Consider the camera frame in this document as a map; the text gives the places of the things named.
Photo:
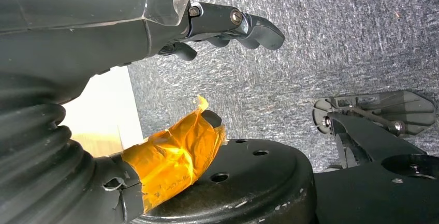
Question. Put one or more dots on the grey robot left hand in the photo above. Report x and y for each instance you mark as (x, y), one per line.
(85, 27)

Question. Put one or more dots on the orange tape wrap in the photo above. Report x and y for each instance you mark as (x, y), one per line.
(171, 160)

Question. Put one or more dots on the black round robot housing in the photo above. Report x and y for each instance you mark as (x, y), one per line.
(240, 188)

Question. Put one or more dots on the grey robot foot plate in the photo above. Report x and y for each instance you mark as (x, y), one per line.
(411, 109)

